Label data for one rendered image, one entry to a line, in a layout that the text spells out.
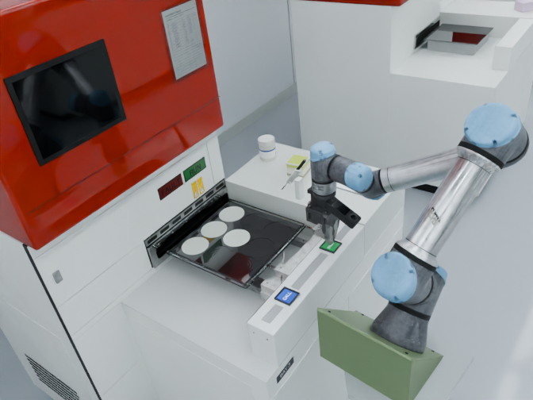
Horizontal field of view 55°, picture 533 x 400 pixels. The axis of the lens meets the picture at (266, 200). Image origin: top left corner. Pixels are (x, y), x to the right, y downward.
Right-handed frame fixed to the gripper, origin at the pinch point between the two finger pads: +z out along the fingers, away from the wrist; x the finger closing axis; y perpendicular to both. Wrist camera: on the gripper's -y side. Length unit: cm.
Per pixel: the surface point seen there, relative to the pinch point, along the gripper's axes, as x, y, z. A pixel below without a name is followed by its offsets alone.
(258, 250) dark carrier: 7.9, 25.7, 8.2
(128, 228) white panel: 34, 58, -8
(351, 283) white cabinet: -5.0, -4.1, 21.2
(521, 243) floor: -151, -37, 98
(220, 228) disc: 4.9, 45.7, 8.2
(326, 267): 9.3, -3.0, 2.1
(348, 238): -6.3, -2.5, 2.1
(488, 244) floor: -141, -21, 98
